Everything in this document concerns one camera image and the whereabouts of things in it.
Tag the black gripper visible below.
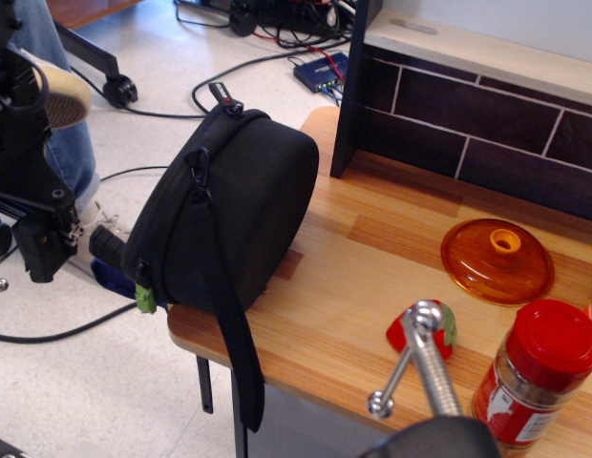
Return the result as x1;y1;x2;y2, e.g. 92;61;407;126
12;209;126;282

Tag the green zipper pull tab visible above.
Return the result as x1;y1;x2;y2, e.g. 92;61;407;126
135;283;158;314

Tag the black round zipper bag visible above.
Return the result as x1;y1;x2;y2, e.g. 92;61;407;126
121;82;319;312

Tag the white sneaker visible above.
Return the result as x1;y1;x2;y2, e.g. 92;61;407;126
66;199;133;278

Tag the blue plastic base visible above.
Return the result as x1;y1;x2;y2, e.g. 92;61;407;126
91;259;169;312

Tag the person leg in jeans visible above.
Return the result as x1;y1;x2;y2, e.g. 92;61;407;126
12;1;100;216

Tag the tan sneaker sole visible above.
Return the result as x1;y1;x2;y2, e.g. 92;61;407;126
23;50;92;130

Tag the black chair caster base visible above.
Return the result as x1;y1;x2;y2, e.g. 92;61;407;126
54;21;138;107

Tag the black table leg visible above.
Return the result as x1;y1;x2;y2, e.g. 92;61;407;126
196;356;214;414

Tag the red toy strawberry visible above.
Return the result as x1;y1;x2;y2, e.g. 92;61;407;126
385;299;458;361

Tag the orange glass pot lid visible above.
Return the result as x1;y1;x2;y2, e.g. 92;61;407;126
440;219;555;305

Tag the dark tiled backsplash shelf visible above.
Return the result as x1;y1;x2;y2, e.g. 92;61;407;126
330;1;592;220

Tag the red-lidded spice jar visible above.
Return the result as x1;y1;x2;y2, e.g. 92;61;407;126
471;300;592;457

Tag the black bag wrist strap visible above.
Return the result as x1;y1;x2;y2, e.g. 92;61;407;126
201;190;266;434

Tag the blue network switch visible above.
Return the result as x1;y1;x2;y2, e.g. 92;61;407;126
293;52;349;94

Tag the tangled cables pile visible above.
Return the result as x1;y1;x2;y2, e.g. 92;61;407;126
174;0;359;49

